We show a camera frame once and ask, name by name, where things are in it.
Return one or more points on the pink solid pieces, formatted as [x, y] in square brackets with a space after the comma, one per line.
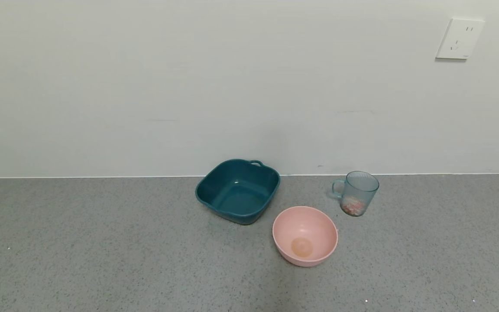
[353, 207]

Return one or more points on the pink plastic bowl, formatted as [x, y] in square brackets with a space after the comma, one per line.
[306, 234]

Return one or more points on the teal plastic square basin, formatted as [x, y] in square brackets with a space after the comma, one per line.
[232, 195]

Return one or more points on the white wall socket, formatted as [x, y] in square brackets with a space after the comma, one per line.
[459, 39]

